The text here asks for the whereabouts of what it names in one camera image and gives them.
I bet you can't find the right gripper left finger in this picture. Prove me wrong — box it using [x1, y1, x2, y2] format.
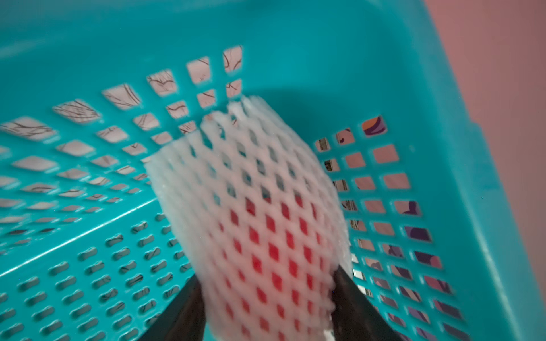
[139, 276, 206, 341]

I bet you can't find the right teal plastic basket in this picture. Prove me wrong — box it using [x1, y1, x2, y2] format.
[1, 1, 545, 340]

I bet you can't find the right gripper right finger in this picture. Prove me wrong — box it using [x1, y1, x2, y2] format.
[331, 267, 401, 341]

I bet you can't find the netted apple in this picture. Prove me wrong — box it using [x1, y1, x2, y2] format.
[146, 97, 352, 340]

